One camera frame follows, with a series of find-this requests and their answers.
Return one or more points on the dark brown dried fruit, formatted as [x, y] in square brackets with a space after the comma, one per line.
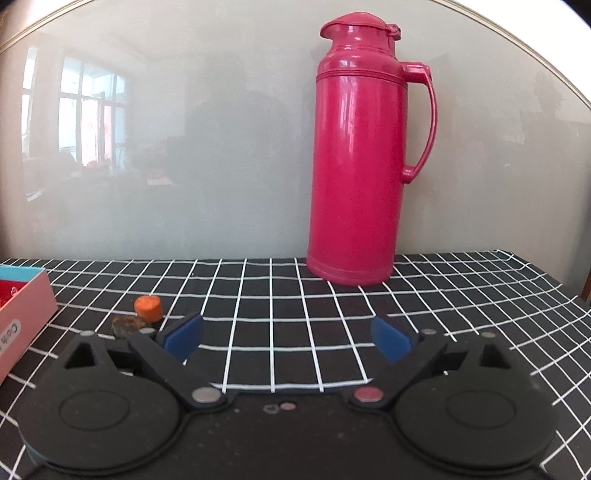
[127, 326]

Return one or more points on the orange carrot piece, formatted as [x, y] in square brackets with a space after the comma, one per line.
[148, 308]

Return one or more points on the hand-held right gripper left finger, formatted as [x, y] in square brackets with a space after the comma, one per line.
[184, 337]

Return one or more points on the red cardboard box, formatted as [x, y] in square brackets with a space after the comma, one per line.
[23, 314]

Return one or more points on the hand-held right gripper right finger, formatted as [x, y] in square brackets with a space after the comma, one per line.
[390, 341]

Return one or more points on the black white checked tablecloth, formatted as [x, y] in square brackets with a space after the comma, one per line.
[286, 332]

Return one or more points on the pink thermos jug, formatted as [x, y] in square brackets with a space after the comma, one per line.
[355, 161]

